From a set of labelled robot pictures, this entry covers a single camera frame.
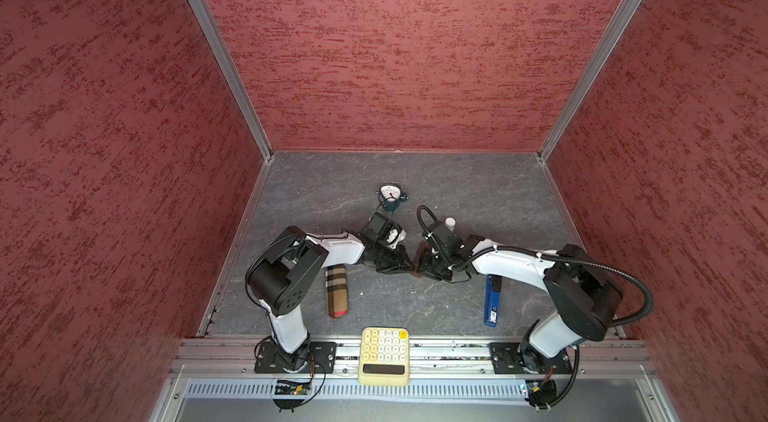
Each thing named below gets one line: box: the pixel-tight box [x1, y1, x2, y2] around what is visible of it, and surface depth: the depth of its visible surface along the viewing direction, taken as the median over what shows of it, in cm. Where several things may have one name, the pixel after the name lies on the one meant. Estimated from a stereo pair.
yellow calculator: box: [358, 326, 410, 387], surface depth 74 cm
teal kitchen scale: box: [378, 183, 409, 211], surface depth 105 cm
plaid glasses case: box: [326, 264, 349, 318], surface depth 85 cm
